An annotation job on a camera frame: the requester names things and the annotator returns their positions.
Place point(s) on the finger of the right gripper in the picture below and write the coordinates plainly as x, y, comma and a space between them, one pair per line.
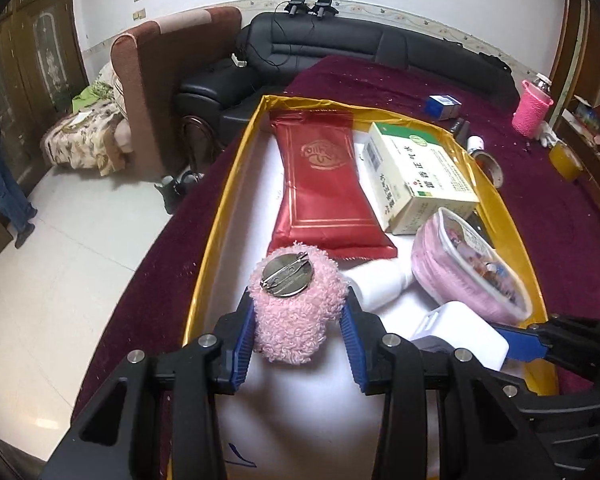
523, 345

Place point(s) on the black leather sofa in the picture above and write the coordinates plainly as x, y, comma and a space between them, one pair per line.
349, 61

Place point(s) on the small white bottle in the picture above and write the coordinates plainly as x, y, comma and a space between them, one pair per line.
377, 283

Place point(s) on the floral blanket pile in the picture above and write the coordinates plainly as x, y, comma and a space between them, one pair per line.
97, 134

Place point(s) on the green white medicine box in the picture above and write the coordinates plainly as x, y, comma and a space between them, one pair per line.
414, 177

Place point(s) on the silver tape roll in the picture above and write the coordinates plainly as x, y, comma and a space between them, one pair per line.
490, 167

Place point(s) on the brown red armchair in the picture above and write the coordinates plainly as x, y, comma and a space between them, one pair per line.
150, 60

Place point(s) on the pink knitted sleeve flask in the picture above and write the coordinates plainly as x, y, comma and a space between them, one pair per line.
533, 106

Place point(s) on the wooden side cabinet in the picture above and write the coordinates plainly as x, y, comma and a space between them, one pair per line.
580, 140

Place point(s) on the white orange-capped tube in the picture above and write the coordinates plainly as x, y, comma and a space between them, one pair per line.
474, 145

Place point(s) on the blue white small box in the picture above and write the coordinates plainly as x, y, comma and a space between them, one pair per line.
442, 107

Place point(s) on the clear pink plastic container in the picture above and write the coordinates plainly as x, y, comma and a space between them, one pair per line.
452, 262

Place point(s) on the wooden wardrobe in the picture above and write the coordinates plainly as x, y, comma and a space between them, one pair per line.
41, 70

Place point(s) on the white small figurine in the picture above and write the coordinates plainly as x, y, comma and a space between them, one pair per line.
546, 135

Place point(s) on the dark red table cloth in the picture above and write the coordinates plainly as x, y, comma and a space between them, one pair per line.
557, 220

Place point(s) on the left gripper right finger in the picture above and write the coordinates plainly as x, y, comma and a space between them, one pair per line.
365, 354

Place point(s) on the white charger adapter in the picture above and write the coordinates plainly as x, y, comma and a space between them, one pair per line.
454, 326

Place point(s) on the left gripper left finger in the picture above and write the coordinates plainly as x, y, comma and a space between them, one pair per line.
118, 434

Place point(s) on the black marker pen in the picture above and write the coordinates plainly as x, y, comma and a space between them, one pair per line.
460, 131

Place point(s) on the black clips on sofa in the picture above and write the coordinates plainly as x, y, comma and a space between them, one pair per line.
320, 8

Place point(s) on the gold-edged white tray box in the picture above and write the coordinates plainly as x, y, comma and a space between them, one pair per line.
312, 421

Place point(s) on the pink fluffy brooch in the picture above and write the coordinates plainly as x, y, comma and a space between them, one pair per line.
296, 292

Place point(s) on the red foil packet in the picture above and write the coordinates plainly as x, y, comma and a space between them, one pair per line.
323, 203

